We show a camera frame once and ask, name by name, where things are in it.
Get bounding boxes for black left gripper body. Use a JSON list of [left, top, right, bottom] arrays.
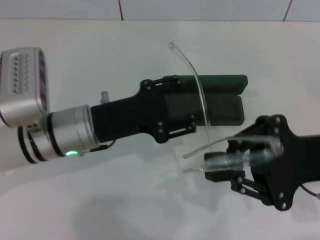
[[90, 79, 169, 145]]

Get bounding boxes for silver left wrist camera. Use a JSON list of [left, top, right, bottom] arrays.
[[0, 46, 50, 128]]

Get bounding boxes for green glasses case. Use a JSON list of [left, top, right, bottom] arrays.
[[163, 74, 249, 127]]

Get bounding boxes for clear white glasses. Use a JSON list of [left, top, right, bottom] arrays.
[[167, 41, 285, 176]]

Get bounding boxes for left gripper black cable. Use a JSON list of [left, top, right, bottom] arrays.
[[79, 139, 117, 157]]

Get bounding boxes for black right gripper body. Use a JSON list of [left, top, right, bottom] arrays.
[[249, 114, 320, 213]]

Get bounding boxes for left gripper clear connector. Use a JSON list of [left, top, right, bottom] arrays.
[[99, 90, 111, 104]]

